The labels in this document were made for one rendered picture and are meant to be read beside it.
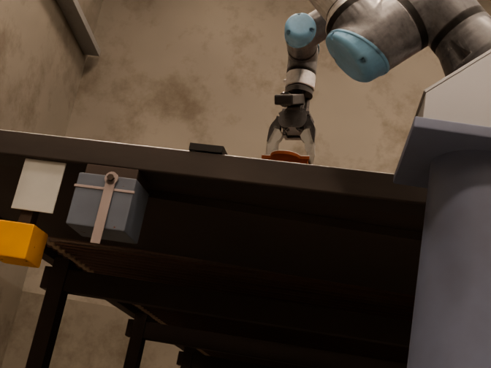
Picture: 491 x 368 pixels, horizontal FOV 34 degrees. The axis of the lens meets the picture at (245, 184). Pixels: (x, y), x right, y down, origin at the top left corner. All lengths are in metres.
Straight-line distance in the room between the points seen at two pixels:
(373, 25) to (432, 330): 0.55
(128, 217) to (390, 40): 0.66
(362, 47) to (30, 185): 0.82
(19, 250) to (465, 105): 0.97
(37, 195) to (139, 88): 5.90
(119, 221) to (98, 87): 6.11
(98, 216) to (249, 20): 6.30
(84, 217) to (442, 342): 0.83
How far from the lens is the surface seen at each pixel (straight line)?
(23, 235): 1.77
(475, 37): 1.45
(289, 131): 1.98
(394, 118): 7.47
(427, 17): 1.48
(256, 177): 1.67
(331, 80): 7.58
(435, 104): 1.34
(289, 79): 2.00
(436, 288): 1.29
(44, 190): 1.81
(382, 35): 1.45
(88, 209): 1.73
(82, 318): 7.08
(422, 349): 1.28
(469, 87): 1.36
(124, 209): 1.70
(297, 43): 1.93
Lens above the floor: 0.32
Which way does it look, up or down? 19 degrees up
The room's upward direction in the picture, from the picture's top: 11 degrees clockwise
